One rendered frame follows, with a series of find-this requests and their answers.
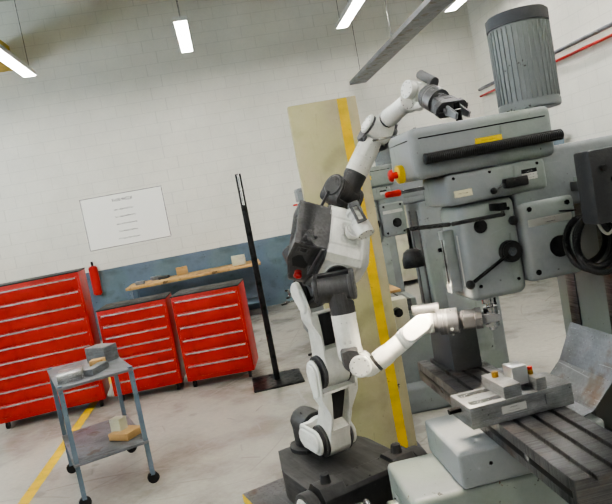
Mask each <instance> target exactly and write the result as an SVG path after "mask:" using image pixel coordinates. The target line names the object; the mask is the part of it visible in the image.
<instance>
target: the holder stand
mask: <svg viewBox="0 0 612 504"><path fill-rule="evenodd" d="M430 337H431V343H432V348H433V354H434V360H435V361H437V362H439V363H440V364H442V365H444V366H446V367H447V368H449V369H451V370H453V371H454V372H458V371H462V370H466V369H470V368H474V367H478V366H482V361H481V355H480V349H479V343H478V337H477V331H476V328H471V329H463V327H462V328H461V329H460V333H455V334H454V335H452V334H446V335H440V334H439V333H438V332H435V333H430Z"/></svg>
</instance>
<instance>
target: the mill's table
mask: <svg viewBox="0 0 612 504"><path fill-rule="evenodd" d="M430 361H431V362H429V361H428V360H422V361H418V362H417V364H418V370H419V375H420V379H421V380H422V381H423V382H424V383H426V384H427V385H428V386H429V387H430V388H432V389H433V390H434V391H435V392H436V393H438V394H439V395H440V396H441V397H442V398H444V399H445V400H446V401H447V402H448V403H450V404H451V399H450V396H451V395H454V394H458V393H462V392H466V391H470V390H474V389H478V388H482V387H483V384H482V378H481V375H485V374H489V373H491V371H498V372H499V373H501V374H503V375H504V372H503V371H501V370H500V369H498V368H496V367H494V366H493V365H491V364H489V363H487V362H485V361H484V360H482V359H481V361H482V366H478V367H474V368H470V369H466V370H462V371H458V372H454V371H453V370H451V369H449V368H447V367H446V366H444V365H442V364H440V363H439V362H437V361H435V360H434V358H431V359H430ZM479 429H480V430H482V431H483V432H484V433H485V434H486V435H488V436H489V437H490V438H491V439H492V440H494V441H495V442H496V443H497V444H498V445H500V446H501V447H502V448H503V449H504V450H506V451H507V452H508V453H509V454H510V455H511V456H513V457H514V458H515V459H516V460H517V461H519V462H520V463H521V464H522V465H523V466H525V467H526V468H527V469H528V470H529V471H531V472H532V473H533V474H534V475H535V476H536V477H538V478H539V479H540V480H541V481H542V482H544V483H545V484H546V485H547V486H548V487H550V488H551V489H552V490H553V491H554V492H556V493H557V494H558V495H559V496H560V497H562V498H563V499H564V500H565V501H566V502H567V503H569V504H612V432H610V431H608V430H606V429H605V428H603V427H601V426H599V425H598V424H596V423H594V422H592V421H590V420H589V419H587V418H585V417H583V416H582V415H580V414H578V413H576V412H574V411H573V410H571V409H569V408H567V407H565V406H562V407H559V408H555V409H551V410H547V411H543V412H540V413H536V414H532V415H528V416H525V417H521V418H517V419H513V420H509V421H506V422H502V423H498V424H494V425H490V426H487V427H483V428H479Z"/></svg>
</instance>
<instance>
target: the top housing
mask: <svg viewBox="0 0 612 504"><path fill-rule="evenodd" d="M550 130H552V129H551V123H550V116H549V111H548V109H547V108H546V107H545V106H538V107H533V108H527V109H521V110H516V111H507V112H504V113H499V114H493V115H488V116H482V117H476V118H471V119H465V120H459V121H454V122H448V123H442V124H437V125H431V126H426V127H420V128H416V127H415V128H413V129H411V130H408V131H406V132H404V133H402V134H400V135H398V136H395V137H393V138H391V139H390V141H389V143H388V146H389V151H390V157H391V163H392V169H393V172H394V169H395V166H398V165H402V166H403V167H404V170H405V174H406V181H405V183H407V182H412V181H418V180H423V179H429V178H434V177H439V176H445V175H450V174H455V173H461V172H466V171H471V170H477V169H482V168H487V167H493V166H498V165H503V164H509V163H514V162H519V161H524V160H529V159H535V158H540V157H545V156H549V155H551V154H553V152H554V142H553V141H551V142H546V143H540V144H535V145H530V146H524V147H519V148H513V149H508V150H502V151H497V152H492V153H486V154H481V155H475V156H470V157H464V158H459V159H453V160H447V161H442V162H438V163H437V162H436V163H432V164H427V165H426V164H424V162H423V154H424V153H425V154H426V153H430V152H435V151H441V150H442V151H443V150H447V149H452V148H458V147H463V146H469V145H474V144H478V143H479V144H480V143H485V142H489V141H490V142H491V141H496V140H500V139H501V140H502V139H507V138H511V137H512V138H513V137H518V136H523V135H529V134H534V133H540V132H545V131H550Z"/></svg>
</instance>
